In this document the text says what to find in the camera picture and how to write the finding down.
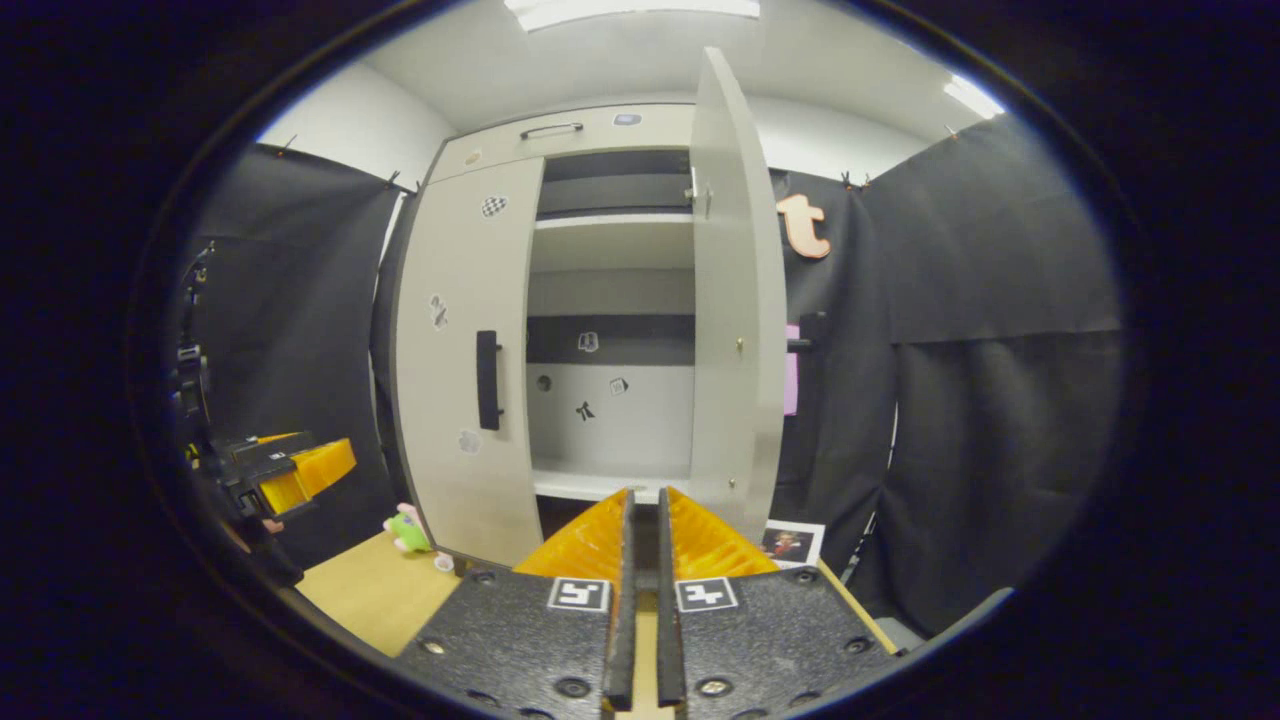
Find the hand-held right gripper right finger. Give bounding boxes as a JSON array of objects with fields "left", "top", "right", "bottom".
[{"left": 655, "top": 487, "right": 901, "bottom": 717}]

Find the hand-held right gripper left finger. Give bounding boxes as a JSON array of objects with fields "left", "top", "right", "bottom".
[{"left": 395, "top": 488, "right": 638, "bottom": 717}]

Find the beige double-door shoe cabinet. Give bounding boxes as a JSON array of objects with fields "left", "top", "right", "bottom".
[{"left": 372, "top": 102, "right": 791, "bottom": 576}]

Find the beige cabinet door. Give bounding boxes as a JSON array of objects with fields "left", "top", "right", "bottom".
[
  {"left": 392, "top": 155, "right": 548, "bottom": 569},
  {"left": 688, "top": 45, "right": 791, "bottom": 521}
]

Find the white cabinet shelf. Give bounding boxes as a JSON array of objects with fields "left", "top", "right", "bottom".
[
  {"left": 533, "top": 212, "right": 696, "bottom": 273},
  {"left": 530, "top": 460, "right": 691, "bottom": 504}
]

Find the beige cabinet drawer front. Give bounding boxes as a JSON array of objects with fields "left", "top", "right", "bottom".
[{"left": 428, "top": 102, "right": 698, "bottom": 184}]

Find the black backdrop cloth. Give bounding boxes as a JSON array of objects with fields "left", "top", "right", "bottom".
[
  {"left": 765, "top": 115, "right": 1126, "bottom": 641},
  {"left": 185, "top": 143, "right": 431, "bottom": 571}
]

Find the printed booklet stack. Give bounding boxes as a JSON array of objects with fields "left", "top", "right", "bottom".
[{"left": 760, "top": 520, "right": 828, "bottom": 571}]

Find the green and pink plush toy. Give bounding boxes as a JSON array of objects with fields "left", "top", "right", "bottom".
[{"left": 385, "top": 503, "right": 436, "bottom": 556}]

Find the long ceiling light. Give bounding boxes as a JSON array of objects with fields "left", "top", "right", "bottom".
[{"left": 503, "top": 0, "right": 761, "bottom": 33}]

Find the small ceiling light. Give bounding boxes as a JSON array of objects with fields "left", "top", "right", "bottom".
[{"left": 943, "top": 75, "right": 1006, "bottom": 121}]

